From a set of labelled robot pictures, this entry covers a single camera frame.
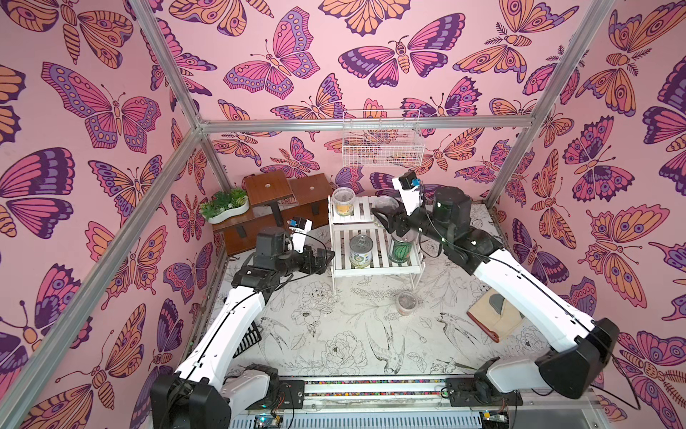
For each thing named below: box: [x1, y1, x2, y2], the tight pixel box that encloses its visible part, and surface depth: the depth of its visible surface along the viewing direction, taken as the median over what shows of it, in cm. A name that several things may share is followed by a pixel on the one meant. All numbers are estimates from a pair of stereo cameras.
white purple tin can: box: [349, 234, 375, 270], surface depth 83 cm
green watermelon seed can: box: [388, 229, 418, 264], surface depth 82 cm
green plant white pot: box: [199, 186, 251, 225], surface depth 94 cm
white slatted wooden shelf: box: [327, 195, 426, 295], surface depth 87 cm
